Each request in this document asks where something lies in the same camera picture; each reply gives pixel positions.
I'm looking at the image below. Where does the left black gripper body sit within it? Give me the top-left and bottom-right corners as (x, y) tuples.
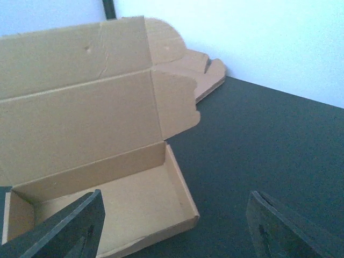
(1, 187), (12, 245)

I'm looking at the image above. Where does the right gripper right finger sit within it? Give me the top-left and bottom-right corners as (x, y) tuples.
(246, 191), (341, 257)

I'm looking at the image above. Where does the left black frame post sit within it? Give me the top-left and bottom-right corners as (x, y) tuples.
(102, 0), (117, 20)

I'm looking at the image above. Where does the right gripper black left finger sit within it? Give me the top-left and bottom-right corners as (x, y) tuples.
(1, 189), (105, 257)

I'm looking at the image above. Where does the brown cardboard box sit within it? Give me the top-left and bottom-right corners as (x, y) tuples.
(1, 17), (200, 257)

